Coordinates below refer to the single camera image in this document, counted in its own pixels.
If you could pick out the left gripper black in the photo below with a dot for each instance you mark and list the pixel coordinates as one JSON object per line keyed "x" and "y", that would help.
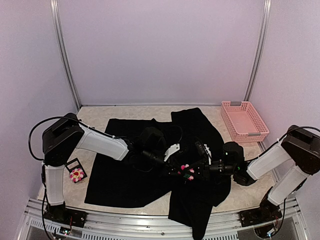
{"x": 170, "y": 168}

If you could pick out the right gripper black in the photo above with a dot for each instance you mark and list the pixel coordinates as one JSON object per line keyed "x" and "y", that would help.
{"x": 203, "y": 171}

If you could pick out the flower brooch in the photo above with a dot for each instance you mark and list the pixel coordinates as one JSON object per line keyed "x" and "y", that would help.
{"x": 76, "y": 175}
{"x": 186, "y": 173}

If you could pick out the black t-shirt blue logo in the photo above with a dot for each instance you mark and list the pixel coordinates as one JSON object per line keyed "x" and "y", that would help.
{"x": 116, "y": 184}

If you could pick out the pink plastic basket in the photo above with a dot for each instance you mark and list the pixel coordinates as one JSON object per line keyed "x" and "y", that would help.
{"x": 243, "y": 122}

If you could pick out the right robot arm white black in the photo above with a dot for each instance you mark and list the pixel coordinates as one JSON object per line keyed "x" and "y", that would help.
{"x": 298, "y": 144}

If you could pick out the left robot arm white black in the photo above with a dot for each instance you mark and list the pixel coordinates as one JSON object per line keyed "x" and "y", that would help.
{"x": 67, "y": 134}

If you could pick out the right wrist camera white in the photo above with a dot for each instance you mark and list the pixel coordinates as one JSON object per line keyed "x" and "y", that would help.
{"x": 204, "y": 150}

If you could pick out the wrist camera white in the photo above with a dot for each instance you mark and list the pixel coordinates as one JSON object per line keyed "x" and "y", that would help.
{"x": 170, "y": 151}
{"x": 204, "y": 150}

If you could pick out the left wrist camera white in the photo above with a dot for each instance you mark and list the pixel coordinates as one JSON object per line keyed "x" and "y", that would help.
{"x": 170, "y": 151}

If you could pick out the front aluminium rail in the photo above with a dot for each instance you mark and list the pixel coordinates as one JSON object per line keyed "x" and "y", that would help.
{"x": 115, "y": 226}

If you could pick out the right aluminium frame post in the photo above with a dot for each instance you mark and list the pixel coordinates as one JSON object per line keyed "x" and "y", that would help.
{"x": 259, "y": 49}

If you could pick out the aluminium frame post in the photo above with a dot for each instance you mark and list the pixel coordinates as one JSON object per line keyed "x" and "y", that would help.
{"x": 259, "y": 49}
{"x": 54, "y": 5}

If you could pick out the left aluminium frame post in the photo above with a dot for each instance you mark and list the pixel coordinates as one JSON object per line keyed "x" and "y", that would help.
{"x": 54, "y": 5}

